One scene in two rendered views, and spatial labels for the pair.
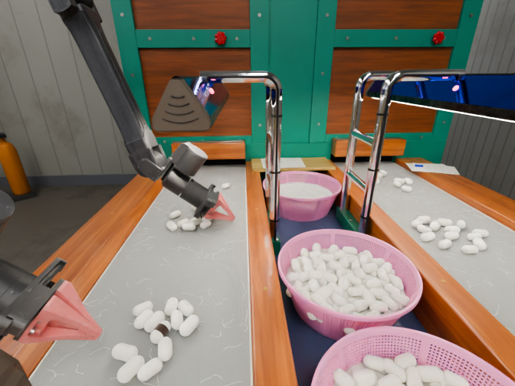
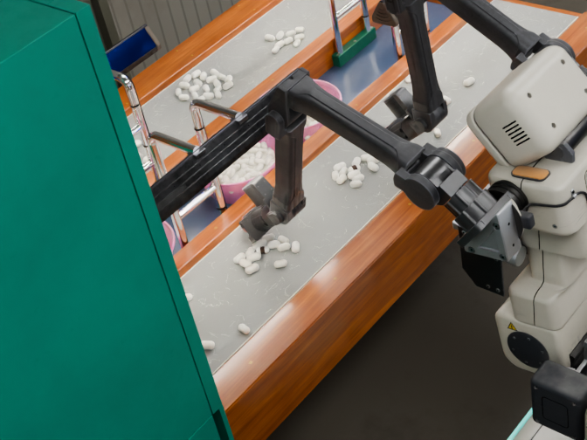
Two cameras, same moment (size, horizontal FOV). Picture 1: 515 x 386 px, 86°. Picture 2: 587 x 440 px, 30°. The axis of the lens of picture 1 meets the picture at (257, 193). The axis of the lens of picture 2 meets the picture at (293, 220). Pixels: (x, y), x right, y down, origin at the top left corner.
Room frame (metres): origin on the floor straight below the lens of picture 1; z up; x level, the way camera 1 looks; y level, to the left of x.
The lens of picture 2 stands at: (1.97, 1.87, 2.54)
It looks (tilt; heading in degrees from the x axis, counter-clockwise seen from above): 39 degrees down; 231
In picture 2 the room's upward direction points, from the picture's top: 13 degrees counter-clockwise
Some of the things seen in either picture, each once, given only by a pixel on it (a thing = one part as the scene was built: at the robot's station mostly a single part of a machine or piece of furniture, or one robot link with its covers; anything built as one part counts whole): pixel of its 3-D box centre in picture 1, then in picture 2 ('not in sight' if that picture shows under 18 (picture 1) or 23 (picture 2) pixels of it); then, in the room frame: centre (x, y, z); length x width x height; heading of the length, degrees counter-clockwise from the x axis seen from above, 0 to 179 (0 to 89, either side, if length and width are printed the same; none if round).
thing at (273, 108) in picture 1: (241, 163); (213, 193); (0.70, 0.04, 0.90); 0.20 x 0.19 x 0.45; 3
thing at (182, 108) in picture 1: (206, 92); (219, 146); (0.70, 0.12, 1.08); 0.62 x 0.08 x 0.07; 3
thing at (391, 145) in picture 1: (367, 146); not in sight; (1.17, -0.48, 0.83); 0.30 x 0.06 x 0.07; 93
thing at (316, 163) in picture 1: (290, 164); not in sight; (1.10, -0.14, 0.77); 0.33 x 0.15 x 0.01; 93
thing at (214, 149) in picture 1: (209, 149); not in sight; (1.13, 0.20, 0.83); 0.30 x 0.06 x 0.07; 93
